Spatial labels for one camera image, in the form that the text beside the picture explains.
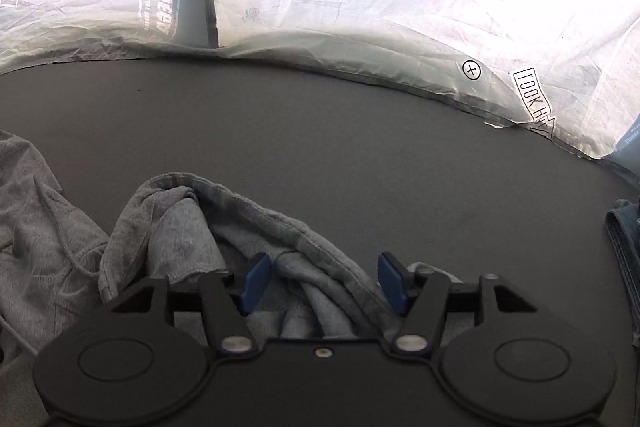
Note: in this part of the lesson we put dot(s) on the folded blue jeans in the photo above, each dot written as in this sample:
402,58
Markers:
625,247

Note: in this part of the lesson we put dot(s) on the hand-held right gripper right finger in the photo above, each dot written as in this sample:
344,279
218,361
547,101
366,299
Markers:
392,283

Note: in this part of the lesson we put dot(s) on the grey zip hoodie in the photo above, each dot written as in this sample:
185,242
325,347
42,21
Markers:
50,232

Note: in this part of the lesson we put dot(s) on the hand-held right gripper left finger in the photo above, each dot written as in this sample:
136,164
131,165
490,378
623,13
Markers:
255,281

